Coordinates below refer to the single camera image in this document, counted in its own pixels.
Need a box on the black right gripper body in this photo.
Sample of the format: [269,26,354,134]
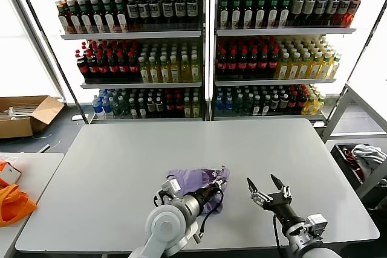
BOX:
[262,190,304,228]

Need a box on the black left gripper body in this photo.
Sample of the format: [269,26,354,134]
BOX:
[195,184,225,208]

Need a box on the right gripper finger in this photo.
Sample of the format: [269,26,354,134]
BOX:
[270,174,293,201]
[246,177,273,207]

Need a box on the purple printed t-shirt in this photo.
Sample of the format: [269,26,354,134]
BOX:
[165,166,231,215]

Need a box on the black storage bin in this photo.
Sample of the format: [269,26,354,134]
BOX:
[331,143,387,198]

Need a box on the red garment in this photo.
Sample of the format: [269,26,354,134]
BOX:
[344,147,363,176]

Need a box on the green tinted bottle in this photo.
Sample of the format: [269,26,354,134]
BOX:
[111,95,122,117]
[234,93,244,113]
[119,95,130,118]
[244,93,254,114]

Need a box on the small red label cola bottle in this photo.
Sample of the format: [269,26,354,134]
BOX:
[164,94,175,118]
[174,94,184,118]

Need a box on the small dark bottle white cap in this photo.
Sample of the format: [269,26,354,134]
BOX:
[261,94,271,115]
[146,96,156,118]
[252,94,262,115]
[128,97,138,118]
[137,97,147,118]
[155,96,165,118]

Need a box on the white grey garment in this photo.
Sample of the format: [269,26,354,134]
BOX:
[350,144,387,180]

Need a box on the yellow juice bottle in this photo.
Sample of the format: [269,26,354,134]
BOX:
[138,56,150,83]
[320,52,333,79]
[278,53,291,79]
[148,56,159,83]
[299,52,312,79]
[289,53,301,79]
[158,55,169,83]
[189,54,201,82]
[179,54,190,82]
[169,54,179,82]
[330,53,342,79]
[310,52,322,79]

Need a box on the red cap cola bottle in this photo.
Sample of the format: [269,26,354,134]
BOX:
[216,48,228,77]
[96,50,108,79]
[258,47,269,77]
[106,50,119,79]
[127,50,138,79]
[76,49,88,79]
[268,47,279,77]
[247,48,259,77]
[117,50,128,79]
[227,48,238,77]
[237,48,249,77]
[86,50,97,79]

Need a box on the grey metal shelf unit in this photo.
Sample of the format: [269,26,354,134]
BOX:
[36,0,209,124]
[211,0,359,124]

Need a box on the green cap dark bottle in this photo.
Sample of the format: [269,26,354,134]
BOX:
[255,0,267,28]
[279,0,291,28]
[219,0,231,28]
[268,0,279,28]
[243,0,255,28]
[231,0,243,28]

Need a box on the dark bottle black print label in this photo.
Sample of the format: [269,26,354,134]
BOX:
[137,0,149,24]
[174,0,186,24]
[186,0,198,24]
[315,0,328,27]
[126,0,138,25]
[148,0,160,24]
[327,0,339,26]
[161,0,174,24]

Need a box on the dark bottle beige label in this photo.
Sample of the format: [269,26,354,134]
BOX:
[303,0,316,27]
[291,0,305,27]

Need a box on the dark tea bottle green band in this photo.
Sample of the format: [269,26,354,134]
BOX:
[114,0,127,31]
[77,0,91,33]
[66,0,80,33]
[89,0,103,32]
[102,0,115,32]

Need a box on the orange fabric bag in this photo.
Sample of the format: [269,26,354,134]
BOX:
[0,184,37,228]

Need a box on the white orange small carton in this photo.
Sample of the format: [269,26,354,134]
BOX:
[0,157,23,183]

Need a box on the open cardboard box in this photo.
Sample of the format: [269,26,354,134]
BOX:
[0,95,65,138]

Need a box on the white rods bundle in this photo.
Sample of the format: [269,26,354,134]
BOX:
[7,102,41,118]

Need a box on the black metal pole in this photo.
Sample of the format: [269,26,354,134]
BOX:
[11,0,89,124]

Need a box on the red tea bottle white label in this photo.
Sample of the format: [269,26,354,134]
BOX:
[57,2,70,34]

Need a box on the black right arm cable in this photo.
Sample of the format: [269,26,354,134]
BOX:
[272,214,281,248]

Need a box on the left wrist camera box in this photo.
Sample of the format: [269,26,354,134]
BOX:
[161,178,182,194]

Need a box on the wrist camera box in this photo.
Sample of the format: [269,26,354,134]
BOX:
[161,178,182,194]
[304,213,329,236]

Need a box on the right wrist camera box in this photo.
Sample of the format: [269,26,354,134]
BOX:
[304,213,329,236]

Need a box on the grey metal frame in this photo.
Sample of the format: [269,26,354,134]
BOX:
[320,81,387,143]

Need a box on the grey window post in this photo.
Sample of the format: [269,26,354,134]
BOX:
[0,0,66,102]

